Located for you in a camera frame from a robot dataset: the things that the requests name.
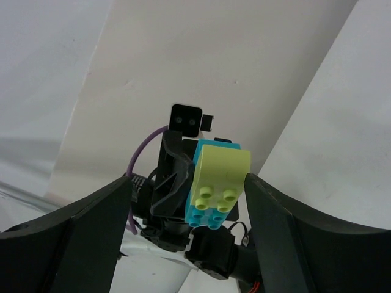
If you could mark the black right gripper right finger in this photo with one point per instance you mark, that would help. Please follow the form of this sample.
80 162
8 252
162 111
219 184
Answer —
301 249

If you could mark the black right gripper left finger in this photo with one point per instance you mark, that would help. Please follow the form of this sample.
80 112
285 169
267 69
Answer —
73 249

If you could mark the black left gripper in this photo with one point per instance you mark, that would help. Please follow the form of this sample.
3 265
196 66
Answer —
174 177

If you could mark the lime green stepped lego brick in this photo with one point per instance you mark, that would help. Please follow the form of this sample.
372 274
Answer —
219 177

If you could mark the teal lego brick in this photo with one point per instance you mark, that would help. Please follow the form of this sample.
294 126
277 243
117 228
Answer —
210 218

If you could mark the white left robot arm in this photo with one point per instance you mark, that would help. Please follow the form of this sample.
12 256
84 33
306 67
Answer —
214 252

